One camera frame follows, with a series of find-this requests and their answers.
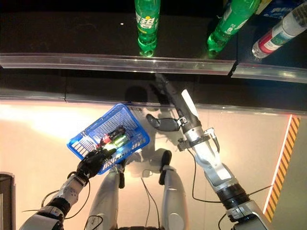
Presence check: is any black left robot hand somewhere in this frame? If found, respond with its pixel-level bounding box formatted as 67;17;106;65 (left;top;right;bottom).
76;147;117;179

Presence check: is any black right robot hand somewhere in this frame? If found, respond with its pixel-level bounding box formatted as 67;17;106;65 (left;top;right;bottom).
145;73;202;134

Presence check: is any blue plastic shopping basket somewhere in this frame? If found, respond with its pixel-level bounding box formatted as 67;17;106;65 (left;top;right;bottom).
66;103;151;175

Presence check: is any Coca-Cola bottle red label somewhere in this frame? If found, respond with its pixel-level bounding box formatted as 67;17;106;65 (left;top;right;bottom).
102;126;127;144

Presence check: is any green drink can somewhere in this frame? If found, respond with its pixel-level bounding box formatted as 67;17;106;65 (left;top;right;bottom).
112;134;131;147

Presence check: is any silver left robot leg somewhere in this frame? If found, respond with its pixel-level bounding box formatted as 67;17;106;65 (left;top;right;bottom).
85;153;127;230

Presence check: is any silver robot leg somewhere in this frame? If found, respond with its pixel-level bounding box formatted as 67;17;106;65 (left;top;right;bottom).
85;153;127;230
158;149;190;230

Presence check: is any silver right robot leg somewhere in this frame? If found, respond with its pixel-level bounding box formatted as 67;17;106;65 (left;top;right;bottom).
158;149;190;230

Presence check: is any black floor stand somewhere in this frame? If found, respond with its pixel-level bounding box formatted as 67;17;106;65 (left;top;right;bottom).
0;172;16;230

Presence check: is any green Sprite bottle yellow cap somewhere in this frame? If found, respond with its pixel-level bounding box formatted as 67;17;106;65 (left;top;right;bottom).
134;0;161;58
206;0;262;58

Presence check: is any yellow black hazard tape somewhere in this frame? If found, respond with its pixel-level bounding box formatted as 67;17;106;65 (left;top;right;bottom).
263;114;301;222

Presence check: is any clear water bottle red cap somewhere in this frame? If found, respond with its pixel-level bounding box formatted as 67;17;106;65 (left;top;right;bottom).
251;2;307;59

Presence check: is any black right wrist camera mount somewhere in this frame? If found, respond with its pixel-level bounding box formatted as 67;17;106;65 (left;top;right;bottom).
177;127;220;152

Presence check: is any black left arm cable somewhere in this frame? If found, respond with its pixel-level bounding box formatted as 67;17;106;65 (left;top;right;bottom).
21;178;91;220

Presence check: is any black leg cable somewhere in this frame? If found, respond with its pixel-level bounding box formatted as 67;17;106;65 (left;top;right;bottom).
140;169;161;230

